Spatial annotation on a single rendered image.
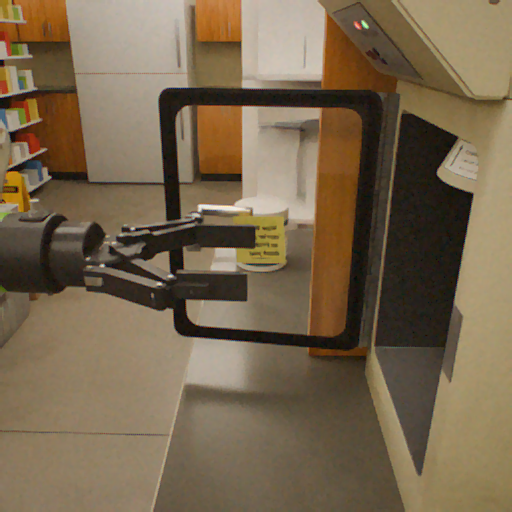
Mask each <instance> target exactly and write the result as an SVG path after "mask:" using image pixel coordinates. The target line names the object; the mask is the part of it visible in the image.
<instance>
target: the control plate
mask: <svg viewBox="0 0 512 512"><path fill-rule="evenodd" d="M331 15H332V16H333V17H335V18H336V19H337V20H338V22H339V23H340V24H341V25H342V26H343V29H344V30H345V31H346V32H347V33H348V34H349V36H350V37H352V38H353V39H354V40H355V42H356V43H357V44H358V46H359V47H360V48H361V50H362V51H363V52H364V53H365V51H366V52H367V51H368V50H371V51H372V49H371V47H374V48H375V49H376V50H377V51H378V53H379V54H380V55H381V53H380V51H381V52H383V54H384V55H386V54H385V52H388V53H389V54H390V55H391V56H392V53H391V52H393V53H394V54H395V55H396V56H397V57H398V60H397V59H396V58H395V59H394V60H393V61H392V60H391V58H389V59H388V60H386V59H385V58H384V57H383V59H384V60H385V61H386V63H388V65H384V64H382V63H381V61H380V59H379V58H378V57H377V56H376V57H377V58H378V59H377V60H374V59H373V58H372V57H370V56H367V55H366V56H367V57H368V58H370V59H371V60H372V61H373V64H374V65H375V66H376V67H377V68H378V69H381V70H385V71H390V72H394V73H398V74H401V75H406V76H410V77H414V78H418V80H422V78H421V76H420V75H419V74H418V73H417V72H416V70H415V69H414V68H413V67H412V65H411V64H410V63H409V62H408V60H407V58H406V57H404V56H403V55H402V53H401V52H400V51H399V50H398V49H397V47H396V46H395V45H394V44H393V41H392V40H391V39H390V38H389V37H387V35H386V34H385V33H384V32H383V31H382V29H381V28H380V27H379V26H378V23H377V22H376V21H375V20H374V19H373V17H372V16H371V15H369V14H368V12H367V11H366V10H365V9H364V8H363V5H362V4H361V3H360V2H357V3H355V4H353V5H349V6H347V7H344V9H342V10H340V11H337V12H335V13H331ZM361 20H363V21H364V22H365V23H366V24H367V25H368V28H369V29H367V28H365V27H364V25H363V24H362V21H361ZM354 21H356V22H357V23H358V24H359V25H360V28H361V30H360V29H358V28H357V27H356V25H355V22H354ZM372 52H373V51H372ZM373 53H374V52H373ZM365 54H366V53H365ZM374 54H375V53H374Z"/></svg>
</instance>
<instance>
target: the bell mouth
mask: <svg viewBox="0 0 512 512"><path fill-rule="evenodd" d="M478 169H479V159H478V152H477V148H475V146H474V145H473V144H472V143H470V142H468V141H466V140H464V139H462V138H460V137H459V139H458V141H456V142H455V144H454V145H453V147H452V148H451V151H450V152H449V154H448V155H447V157H446V158H445V160H444V161H443V163H442V165H441V166H440V169H439V170H437V176H439V177H440V178H441V179H442V180H443V181H444V182H446V183H448V185H450V186H452V187H454V188H458V189H460V190H463V191H466V192H470V193H474V188H476V181H477V176H478Z"/></svg>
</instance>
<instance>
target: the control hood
mask: <svg viewBox="0 0 512 512"><path fill-rule="evenodd" d="M318 1H319V2H320V4H321V5H322V6H323V7H324V9H325V11H326V12H327V13H328V14H329V15H330V16H331V18H332V19H333V20H335V21H336V22H337V23H338V25H339V26H340V28H341V29H342V30H343V32H344V33H345V34H346V35H347V36H348V37H349V39H350V40H352V41H353V42H354V43H355V46H356V47H357V48H358V49H359V50H360V51H361V53H362V54H363V55H364V56H365V57H366V59H367V60H368V61H370V62H371V64H372V65H373V67H374V68H375V69H376V70H377V71H378V72H381V73H383V74H388V75H391V76H395V77H398V78H402V79H406V81H410V82H413V83H417V84H420V85H425V86H428V87H432V88H435V89H439V90H443V91H447V92H450V93H454V94H457V95H459V96H462V97H465V98H469V99H472V100H503V96H508V90H509V85H510V80H511V74H512V0H318ZM357 2H360V3H361V4H362V5H363V8H364V9H365V10H366V11H367V12H368V14H369V15H371V16H372V17H373V19H374V20H375V21H376V22H377V23H378V26H379V27H380V28H381V29H382V31H383V32H384V33H385V34H386V35H387V37H389V38H390V39H391V40H392V41H393V44H394V45H395V46H396V47H397V49H398V50H399V51H400V52H401V53H402V55H403V56H404V57H406V58H407V60H408V62H409V63H410V64H411V65H412V67H413V68H414V69H415V70H416V72H417V73H418V74H419V75H420V76H421V78H422V80H418V78H414V77H410V76H406V75H401V74H398V73H394V72H390V71H385V70H381V69H378V68H377V67H376V66H375V65H374V64H373V61H372V60H371V59H370V58H368V57H367V56H366V54H365V53H364V52H363V51H362V50H361V48H360V47H359V46H358V44H357V43H356V42H355V40H354V39H353V38H352V37H350V36H349V34H348V33H347V32H346V31H345V30H344V29H343V26H342V25H341V24H340V23H339V22H338V20H337V19H336V18H335V17H333V16H332V15H331V13H335V12H337V11H340V10H342V9H344V7H347V6H349V5H353V4H355V3H357Z"/></svg>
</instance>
